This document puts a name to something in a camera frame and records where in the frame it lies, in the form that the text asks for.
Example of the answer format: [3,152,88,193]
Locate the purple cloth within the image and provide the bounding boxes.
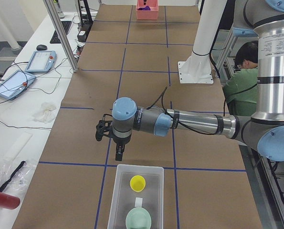
[137,6,151,11]

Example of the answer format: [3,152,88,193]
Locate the yellow plastic cup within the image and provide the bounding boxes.
[130,175,146,193]

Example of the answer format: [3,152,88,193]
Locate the green bowl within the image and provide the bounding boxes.
[126,207,152,229]

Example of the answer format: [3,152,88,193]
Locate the black computer box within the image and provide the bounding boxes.
[77,31,87,42]

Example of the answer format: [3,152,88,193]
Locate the pink plastic tray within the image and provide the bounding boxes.
[136,0,158,20]

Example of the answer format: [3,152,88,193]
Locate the clear plastic bin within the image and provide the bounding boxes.
[107,164,164,229]

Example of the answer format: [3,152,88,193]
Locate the white crumpled tissue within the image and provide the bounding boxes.
[33,102,56,123]

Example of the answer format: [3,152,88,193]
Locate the black keyboard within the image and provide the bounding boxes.
[49,21,73,44]

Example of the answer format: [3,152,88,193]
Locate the white foam strip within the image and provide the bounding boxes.
[3,132,32,161]

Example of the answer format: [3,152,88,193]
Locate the far teach pendant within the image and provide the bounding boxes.
[25,50,57,74]

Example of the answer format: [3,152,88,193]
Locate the teach pendant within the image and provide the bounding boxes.
[0,70,36,100]
[25,50,57,74]

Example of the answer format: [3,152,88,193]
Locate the black computer mouse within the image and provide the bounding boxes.
[36,44,47,51]

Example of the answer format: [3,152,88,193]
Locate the near teach pendant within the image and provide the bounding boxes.
[0,70,36,100]

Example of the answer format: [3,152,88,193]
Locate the clear plastic bag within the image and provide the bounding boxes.
[0,160,36,192]

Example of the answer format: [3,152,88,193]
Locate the red cylinder bottle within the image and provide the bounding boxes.
[0,192,21,210]

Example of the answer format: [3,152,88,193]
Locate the person in green shirt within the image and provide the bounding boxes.
[222,41,258,116]

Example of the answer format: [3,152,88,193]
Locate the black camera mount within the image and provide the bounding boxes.
[95,114,113,141]

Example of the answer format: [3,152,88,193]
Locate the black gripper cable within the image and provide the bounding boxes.
[146,86,219,135]

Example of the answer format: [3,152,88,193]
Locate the white pedestal column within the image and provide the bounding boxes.
[178,0,227,84]

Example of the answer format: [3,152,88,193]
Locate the aluminium frame post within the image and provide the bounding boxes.
[43,0,78,73]

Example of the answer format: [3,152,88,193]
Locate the black strap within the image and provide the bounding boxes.
[0,160,27,193]

